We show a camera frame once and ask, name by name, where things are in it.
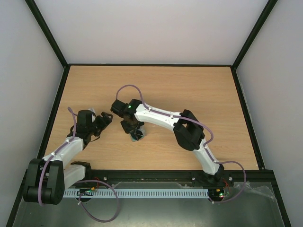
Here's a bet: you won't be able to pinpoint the grey glasses case green lining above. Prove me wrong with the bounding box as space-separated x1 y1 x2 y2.
130 126 146 141

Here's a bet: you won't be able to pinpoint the dark round sunglasses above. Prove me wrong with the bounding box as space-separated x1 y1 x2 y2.
130 129 144 141

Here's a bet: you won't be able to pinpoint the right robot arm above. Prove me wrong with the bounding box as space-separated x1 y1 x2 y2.
110 99 224 185

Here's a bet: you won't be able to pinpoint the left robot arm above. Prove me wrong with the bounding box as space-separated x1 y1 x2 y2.
23 109 113 206

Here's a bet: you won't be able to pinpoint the left controller board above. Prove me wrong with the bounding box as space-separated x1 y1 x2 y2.
76 187 98 196

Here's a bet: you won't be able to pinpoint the controller board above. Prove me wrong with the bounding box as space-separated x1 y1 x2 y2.
208 186 231 198
76 187 98 196

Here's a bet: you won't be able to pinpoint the right controller board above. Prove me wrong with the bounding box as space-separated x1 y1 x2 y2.
208 186 231 198

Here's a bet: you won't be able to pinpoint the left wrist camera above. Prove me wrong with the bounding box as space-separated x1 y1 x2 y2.
89 107 96 116

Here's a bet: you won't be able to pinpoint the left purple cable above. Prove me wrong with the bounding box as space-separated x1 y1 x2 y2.
37 106 119 223

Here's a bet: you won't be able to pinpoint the black aluminium frame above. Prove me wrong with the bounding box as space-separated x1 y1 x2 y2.
4 0 293 227

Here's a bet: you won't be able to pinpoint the light blue slotted cable duct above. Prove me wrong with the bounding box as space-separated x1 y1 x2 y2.
63 189 209 199

